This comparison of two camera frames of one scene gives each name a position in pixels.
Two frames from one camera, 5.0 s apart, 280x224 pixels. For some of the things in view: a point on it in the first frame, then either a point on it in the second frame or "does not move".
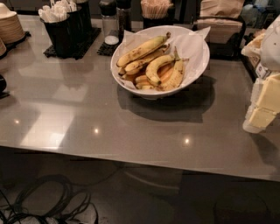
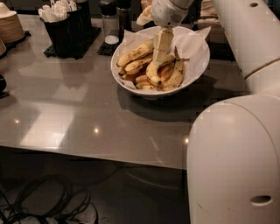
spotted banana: x=177 y=74 does not move
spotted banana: x=143 y=50 does not move
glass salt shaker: x=108 y=10 does not move
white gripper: x=271 y=48 → x=166 y=13
